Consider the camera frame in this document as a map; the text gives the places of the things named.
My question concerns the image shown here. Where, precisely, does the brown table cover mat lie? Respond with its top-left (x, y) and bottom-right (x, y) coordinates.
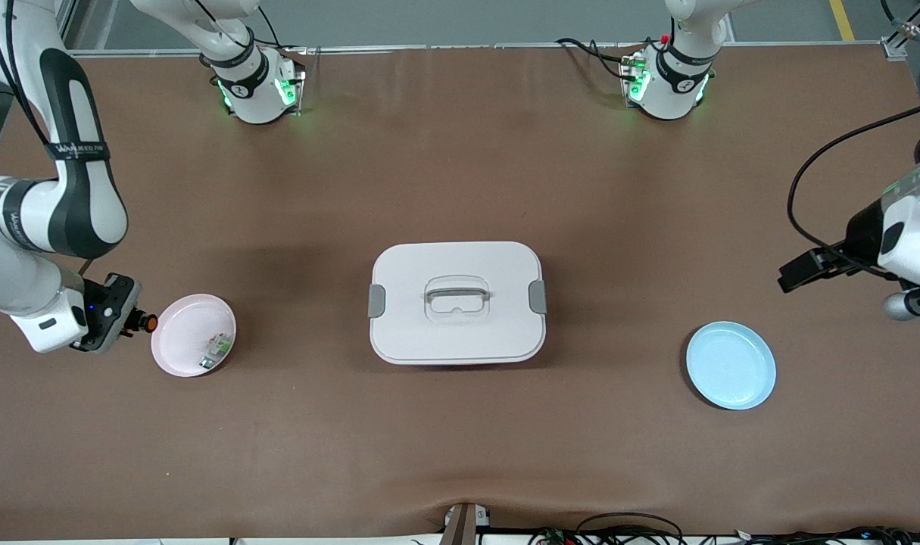
top-left (0, 44), bottom-right (920, 543)

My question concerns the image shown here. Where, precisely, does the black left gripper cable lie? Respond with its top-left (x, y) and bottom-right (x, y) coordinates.
top-left (787, 106), bottom-right (920, 279)

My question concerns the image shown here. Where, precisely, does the black arm base cable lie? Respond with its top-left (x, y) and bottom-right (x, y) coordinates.
top-left (555, 38), bottom-right (638, 84)

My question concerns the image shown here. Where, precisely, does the light blue round plate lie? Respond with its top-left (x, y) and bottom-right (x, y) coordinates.
top-left (685, 321), bottom-right (777, 411)

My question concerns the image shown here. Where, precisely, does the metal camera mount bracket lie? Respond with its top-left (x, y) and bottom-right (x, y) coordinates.
top-left (441, 502), bottom-right (492, 545)

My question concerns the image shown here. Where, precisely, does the green and white switch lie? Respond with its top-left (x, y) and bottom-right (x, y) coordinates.
top-left (198, 331), bottom-right (233, 372)

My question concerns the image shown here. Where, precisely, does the pink round plate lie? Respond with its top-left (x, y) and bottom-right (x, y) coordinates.
top-left (151, 294), bottom-right (238, 378)

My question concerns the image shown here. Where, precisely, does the white lidded storage box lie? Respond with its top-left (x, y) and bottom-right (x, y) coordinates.
top-left (369, 241), bottom-right (547, 366)

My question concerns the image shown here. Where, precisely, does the black cable bundle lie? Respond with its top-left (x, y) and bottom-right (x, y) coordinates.
top-left (732, 526), bottom-right (920, 545)

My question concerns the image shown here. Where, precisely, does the silver table edge rail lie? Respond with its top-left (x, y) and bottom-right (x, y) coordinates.
top-left (66, 42), bottom-right (884, 58)

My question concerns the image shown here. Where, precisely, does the grey box lid handle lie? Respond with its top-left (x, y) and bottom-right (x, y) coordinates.
top-left (426, 286), bottom-right (491, 305)

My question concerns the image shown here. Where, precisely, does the black looped cable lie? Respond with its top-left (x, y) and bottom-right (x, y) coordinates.
top-left (575, 512), bottom-right (685, 545)

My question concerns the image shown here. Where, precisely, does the aluminium frame profile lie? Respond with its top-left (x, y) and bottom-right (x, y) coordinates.
top-left (880, 0), bottom-right (920, 61)
top-left (55, 0), bottom-right (82, 54)

